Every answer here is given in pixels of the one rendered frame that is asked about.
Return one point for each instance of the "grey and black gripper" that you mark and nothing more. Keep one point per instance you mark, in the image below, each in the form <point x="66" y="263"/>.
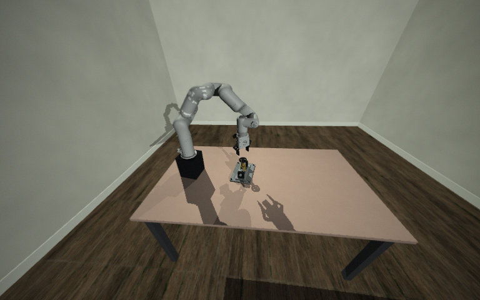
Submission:
<point x="242" y="142"/>

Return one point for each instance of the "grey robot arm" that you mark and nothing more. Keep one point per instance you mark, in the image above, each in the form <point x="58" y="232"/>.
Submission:
<point x="205" y="92"/>

